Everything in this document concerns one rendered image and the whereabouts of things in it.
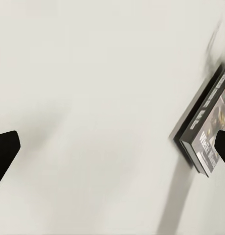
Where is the hardback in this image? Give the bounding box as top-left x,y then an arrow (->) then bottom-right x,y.
179,68 -> 225,178

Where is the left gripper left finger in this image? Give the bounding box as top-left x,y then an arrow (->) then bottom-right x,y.
0,130 -> 21,181

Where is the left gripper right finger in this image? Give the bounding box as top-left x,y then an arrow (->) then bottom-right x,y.
214,130 -> 225,162

